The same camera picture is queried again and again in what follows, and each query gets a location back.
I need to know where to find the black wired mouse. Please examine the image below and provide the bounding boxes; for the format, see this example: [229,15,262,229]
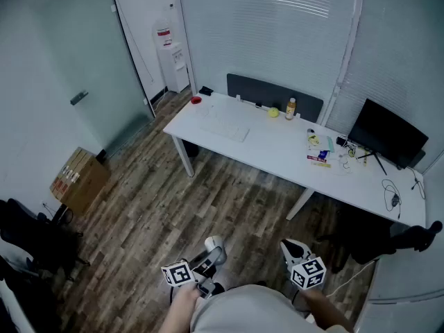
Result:
[382,178,404,221]

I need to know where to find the frosted glass door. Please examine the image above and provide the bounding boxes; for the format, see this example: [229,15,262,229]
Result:
[0,0,156,200]

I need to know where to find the black office chair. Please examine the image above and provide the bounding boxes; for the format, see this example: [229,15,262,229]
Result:
[0,198,92,284]
[316,220,444,274]

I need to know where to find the black cable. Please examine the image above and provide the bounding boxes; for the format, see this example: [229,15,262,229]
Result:
[410,166,427,200]

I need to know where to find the white window blinds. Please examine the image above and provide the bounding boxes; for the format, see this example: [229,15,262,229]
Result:
[177,0,366,104]

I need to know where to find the white keyboard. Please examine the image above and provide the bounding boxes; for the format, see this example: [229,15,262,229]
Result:
[200,117,250,143]

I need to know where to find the white earphone cable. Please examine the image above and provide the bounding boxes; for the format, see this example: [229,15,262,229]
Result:
[336,153,354,173]

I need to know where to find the white water dispenser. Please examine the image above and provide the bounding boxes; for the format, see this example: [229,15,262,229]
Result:
[157,42,191,94]

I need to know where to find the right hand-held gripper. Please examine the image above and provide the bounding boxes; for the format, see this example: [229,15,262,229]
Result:
[280,238,327,291]

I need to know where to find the person's light grey shirt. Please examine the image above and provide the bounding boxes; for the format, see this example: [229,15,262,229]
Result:
[189,284,327,333]

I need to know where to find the white desk leg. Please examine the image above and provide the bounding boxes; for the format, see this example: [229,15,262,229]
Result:
[285,187,316,221]
[171,135,196,178]

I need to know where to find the brown cardboard box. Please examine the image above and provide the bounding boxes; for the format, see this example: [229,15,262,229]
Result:
[49,146,112,218]

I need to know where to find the black monitor stand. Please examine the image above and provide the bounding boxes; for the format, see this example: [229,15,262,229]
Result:
[356,151,388,176]

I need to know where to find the orange juice bottle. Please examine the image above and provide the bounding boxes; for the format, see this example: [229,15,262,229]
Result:
[284,97,298,121]

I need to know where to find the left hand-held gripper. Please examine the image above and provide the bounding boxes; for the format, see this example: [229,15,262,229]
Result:
[161,234,228,300]

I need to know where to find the person's left forearm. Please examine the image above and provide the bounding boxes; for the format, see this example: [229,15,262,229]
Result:
[157,284,199,333]

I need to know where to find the black monitor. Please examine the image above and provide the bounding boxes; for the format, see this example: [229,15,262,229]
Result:
[347,98,429,171]

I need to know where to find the person's right forearm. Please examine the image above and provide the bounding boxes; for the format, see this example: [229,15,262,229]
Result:
[300,289,355,333]

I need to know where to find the dark grey desk partition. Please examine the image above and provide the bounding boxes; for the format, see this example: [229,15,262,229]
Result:
[226,73,324,123]

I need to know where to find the white floor cable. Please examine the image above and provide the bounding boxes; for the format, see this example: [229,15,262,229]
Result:
[325,259,378,298]

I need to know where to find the grey door handle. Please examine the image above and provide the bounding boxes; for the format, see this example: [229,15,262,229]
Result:
[69,90,89,106]

